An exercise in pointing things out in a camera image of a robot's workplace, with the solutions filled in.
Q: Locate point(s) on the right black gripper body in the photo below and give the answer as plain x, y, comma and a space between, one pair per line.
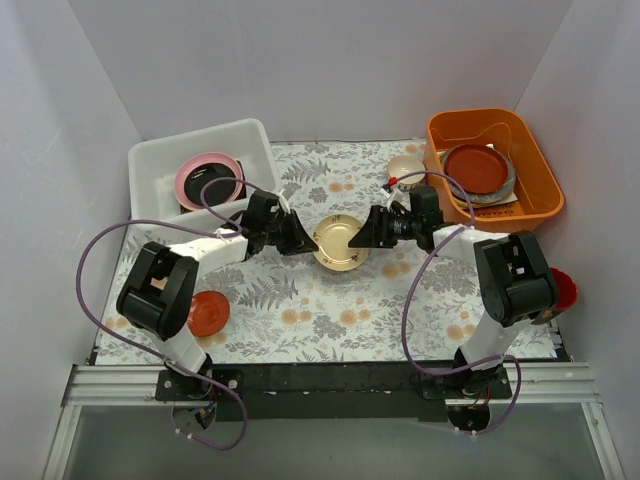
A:
378, 227

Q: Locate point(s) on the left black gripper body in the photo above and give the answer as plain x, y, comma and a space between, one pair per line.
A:
291, 231

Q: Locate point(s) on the small cream floral plate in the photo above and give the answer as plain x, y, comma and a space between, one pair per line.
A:
332, 236

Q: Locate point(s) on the black round plate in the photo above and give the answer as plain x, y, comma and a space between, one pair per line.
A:
217, 193

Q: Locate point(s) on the pink round plate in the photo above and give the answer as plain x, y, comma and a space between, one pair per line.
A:
199, 160

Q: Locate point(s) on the small red round plate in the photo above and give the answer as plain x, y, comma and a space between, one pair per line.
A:
209, 313

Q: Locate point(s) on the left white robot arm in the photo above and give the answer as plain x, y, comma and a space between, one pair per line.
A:
157, 294

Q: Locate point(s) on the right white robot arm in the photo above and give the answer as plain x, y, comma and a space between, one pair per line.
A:
516, 283

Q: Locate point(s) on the yellow plate in orange bin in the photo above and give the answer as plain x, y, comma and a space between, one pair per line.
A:
479, 201

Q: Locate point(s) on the red plate in orange bin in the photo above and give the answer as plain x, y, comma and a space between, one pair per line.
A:
477, 169

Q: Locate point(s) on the white plastic bin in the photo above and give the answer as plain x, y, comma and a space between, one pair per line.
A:
154, 164

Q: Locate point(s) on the grey plate in orange bin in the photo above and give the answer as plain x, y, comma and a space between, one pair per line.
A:
507, 187

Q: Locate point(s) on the orange plastic bin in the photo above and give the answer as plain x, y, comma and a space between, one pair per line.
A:
538, 195

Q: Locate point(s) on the white ceramic bowl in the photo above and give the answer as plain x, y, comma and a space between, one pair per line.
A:
408, 170

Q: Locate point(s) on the floral patterned table mat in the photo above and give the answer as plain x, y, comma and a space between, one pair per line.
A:
398, 303

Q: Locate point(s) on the red black skull mug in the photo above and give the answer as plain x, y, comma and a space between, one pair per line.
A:
567, 290

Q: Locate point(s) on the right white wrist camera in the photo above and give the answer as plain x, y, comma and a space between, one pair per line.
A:
391, 192

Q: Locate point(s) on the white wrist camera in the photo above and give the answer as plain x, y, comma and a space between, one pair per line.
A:
391, 192
283, 202

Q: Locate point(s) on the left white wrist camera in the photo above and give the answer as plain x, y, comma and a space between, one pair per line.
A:
283, 202

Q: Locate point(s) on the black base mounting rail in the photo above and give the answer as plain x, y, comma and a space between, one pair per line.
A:
361, 390

